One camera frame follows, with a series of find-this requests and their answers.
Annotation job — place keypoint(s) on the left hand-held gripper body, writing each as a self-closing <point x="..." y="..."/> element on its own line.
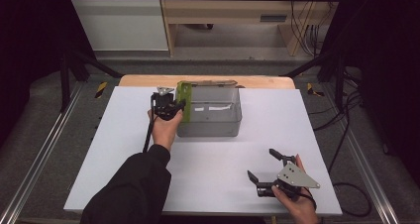
<point x="163" y="105"/>

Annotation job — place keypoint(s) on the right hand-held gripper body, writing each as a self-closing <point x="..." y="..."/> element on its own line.
<point x="295" y="179"/>

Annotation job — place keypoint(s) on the transparent grey storage box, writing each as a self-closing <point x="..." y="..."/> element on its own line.
<point x="211" y="113"/>

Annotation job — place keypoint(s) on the person's left hand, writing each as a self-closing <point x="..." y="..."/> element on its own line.
<point x="165" y="131"/>

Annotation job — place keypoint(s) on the person's right hand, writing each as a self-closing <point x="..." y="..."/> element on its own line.
<point x="298" y="209"/>

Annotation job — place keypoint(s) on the wooden table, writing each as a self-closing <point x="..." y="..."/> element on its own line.
<point x="148" y="81"/>

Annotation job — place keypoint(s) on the white board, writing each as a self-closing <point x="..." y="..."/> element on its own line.
<point x="211" y="171"/>

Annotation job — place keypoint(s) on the yellow black tape marker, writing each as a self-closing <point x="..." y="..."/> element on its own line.
<point x="312" y="89"/>
<point x="101" y="89"/>

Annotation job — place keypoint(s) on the white cabinet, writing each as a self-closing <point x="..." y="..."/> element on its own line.
<point x="122" y="25"/>

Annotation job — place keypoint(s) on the black metal stand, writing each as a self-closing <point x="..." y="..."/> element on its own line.
<point x="336" y="75"/>
<point x="67" y="78"/>

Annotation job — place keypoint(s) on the wooden desk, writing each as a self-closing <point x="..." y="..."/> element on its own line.
<point x="231" y="9"/>

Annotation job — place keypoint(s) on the grey desk label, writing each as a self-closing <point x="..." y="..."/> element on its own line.
<point x="273" y="18"/>

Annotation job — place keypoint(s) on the black curtain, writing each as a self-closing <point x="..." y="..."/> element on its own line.
<point x="389" y="68"/>
<point x="29" y="52"/>

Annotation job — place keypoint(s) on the aluminium rail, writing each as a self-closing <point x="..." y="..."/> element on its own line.
<point x="366" y="164"/>
<point x="39" y="158"/>

